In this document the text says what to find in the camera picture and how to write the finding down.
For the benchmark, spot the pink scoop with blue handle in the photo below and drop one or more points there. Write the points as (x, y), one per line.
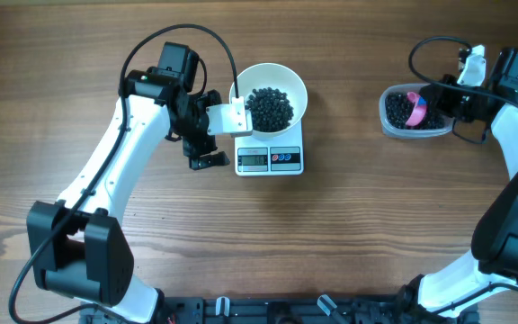
(419, 109)

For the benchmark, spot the clear plastic container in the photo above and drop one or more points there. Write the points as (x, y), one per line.
(393, 132)

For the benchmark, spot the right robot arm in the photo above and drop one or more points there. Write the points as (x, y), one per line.
(490, 266)

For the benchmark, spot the black mounting rail base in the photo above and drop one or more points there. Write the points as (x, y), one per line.
(371, 309)

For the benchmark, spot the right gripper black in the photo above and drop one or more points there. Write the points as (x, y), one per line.
(438, 101)

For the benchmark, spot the white bowl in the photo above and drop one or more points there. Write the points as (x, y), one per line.
(275, 75)

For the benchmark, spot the black beans in bowl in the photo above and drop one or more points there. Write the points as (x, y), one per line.
(270, 109)

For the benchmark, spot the white digital kitchen scale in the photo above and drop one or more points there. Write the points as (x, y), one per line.
(282, 155)

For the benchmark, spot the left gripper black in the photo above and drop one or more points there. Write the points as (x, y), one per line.
(203, 145)

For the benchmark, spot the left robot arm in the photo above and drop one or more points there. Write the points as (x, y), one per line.
(78, 248)

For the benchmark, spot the black beans pile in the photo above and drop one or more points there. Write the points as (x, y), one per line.
(398, 109)

